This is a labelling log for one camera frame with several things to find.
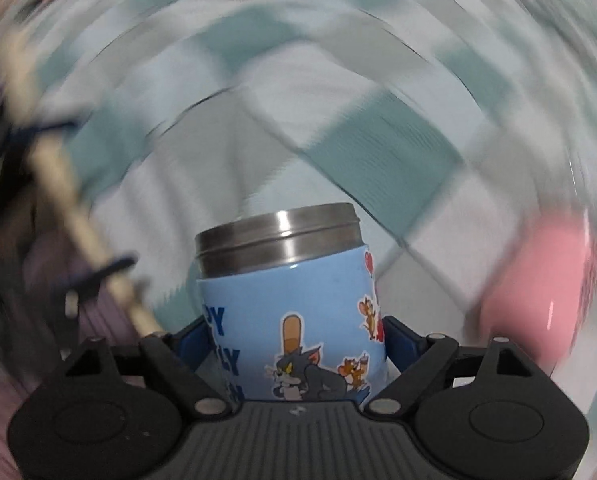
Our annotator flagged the blue cartoon steel cup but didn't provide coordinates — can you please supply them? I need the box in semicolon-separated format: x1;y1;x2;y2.
195;203;388;405

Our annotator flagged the pink cup with clear lid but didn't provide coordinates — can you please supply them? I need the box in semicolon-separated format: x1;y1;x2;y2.
478;209;597;373

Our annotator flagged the green checkered bed sheet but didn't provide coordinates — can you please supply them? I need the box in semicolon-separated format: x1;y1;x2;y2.
1;0;597;344

